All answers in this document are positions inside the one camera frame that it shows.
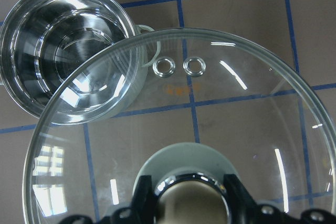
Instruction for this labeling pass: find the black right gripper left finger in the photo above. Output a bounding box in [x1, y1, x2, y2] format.
[59, 174, 158, 224]

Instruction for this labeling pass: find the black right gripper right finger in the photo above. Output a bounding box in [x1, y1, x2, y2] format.
[223, 174, 335, 223]

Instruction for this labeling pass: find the glass pot lid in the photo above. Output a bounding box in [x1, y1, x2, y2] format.
[23, 28, 335, 223]

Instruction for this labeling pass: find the pale green steel pot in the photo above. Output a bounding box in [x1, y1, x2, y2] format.
[1, 0, 161, 124]

